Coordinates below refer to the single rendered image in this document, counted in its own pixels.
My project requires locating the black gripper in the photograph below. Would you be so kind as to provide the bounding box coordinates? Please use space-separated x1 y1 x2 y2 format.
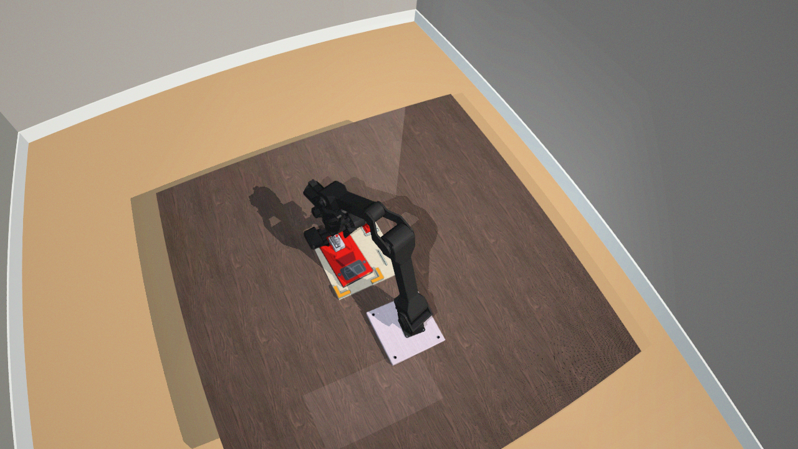
304 212 365 249

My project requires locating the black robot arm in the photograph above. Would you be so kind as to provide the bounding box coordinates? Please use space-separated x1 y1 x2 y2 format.
303 179 433 338

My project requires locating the cream flat rectangular slab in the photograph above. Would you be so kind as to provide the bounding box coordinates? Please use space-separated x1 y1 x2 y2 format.
315 226 395 300

